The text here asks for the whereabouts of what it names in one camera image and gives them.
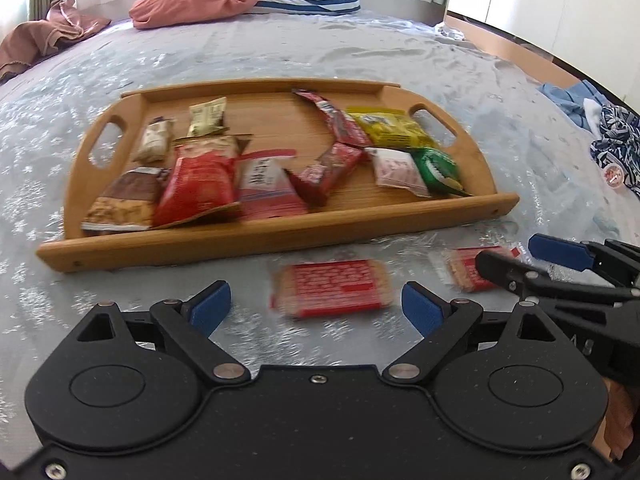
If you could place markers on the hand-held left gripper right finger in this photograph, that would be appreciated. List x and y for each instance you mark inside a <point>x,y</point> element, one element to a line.
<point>422,307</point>

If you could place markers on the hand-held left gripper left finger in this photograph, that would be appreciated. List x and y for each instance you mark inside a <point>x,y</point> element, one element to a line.
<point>210,307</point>

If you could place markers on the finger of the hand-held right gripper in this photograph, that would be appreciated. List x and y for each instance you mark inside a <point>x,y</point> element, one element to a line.
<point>560,252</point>
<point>505,270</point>

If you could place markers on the red cracker packet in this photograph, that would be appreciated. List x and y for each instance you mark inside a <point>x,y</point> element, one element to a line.
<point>462,267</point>
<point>332,287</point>

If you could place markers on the green snack packet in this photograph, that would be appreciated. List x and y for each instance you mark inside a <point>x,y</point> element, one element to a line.
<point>440,170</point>

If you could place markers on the large red snack packet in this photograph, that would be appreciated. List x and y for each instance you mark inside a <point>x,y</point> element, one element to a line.
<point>200,185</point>

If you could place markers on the white pink snack packet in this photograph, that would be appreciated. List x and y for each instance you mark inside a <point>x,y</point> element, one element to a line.
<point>395,170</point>

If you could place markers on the person's right hand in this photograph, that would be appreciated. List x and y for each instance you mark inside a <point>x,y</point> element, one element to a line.
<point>622,420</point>

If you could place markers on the white red-striped flat packet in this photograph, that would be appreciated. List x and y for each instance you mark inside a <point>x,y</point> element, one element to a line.
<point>265,185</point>

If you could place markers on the brown biscuit packet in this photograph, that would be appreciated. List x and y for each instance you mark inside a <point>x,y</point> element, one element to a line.
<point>125,200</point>

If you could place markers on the light blue clothes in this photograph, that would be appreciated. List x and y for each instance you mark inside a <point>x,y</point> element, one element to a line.
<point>570,102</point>

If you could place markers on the red chocolate bar packet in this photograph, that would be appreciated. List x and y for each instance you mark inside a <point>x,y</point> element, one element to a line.
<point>330,170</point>

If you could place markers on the small cream snack packet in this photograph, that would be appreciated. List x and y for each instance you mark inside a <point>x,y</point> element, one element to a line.
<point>155,140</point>

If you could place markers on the yellow snack packet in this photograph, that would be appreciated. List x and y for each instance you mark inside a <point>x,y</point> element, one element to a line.
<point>395,127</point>

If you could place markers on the small beige snack packet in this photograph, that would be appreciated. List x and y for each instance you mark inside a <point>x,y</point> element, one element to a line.
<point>207,117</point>

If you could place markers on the long red bar packet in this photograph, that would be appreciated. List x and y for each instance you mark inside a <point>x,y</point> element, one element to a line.
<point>340,122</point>

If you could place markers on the white crumpled cloth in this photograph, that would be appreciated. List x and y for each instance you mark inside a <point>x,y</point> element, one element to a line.
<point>450,31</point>

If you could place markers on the white wardrobe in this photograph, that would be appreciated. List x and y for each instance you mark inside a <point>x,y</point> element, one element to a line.
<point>550,0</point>

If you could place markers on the brown pink blanket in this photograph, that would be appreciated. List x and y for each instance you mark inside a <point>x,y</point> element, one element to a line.
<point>45,35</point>

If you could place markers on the wooden bed frame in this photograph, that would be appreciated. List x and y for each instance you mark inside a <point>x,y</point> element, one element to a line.
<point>515,45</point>

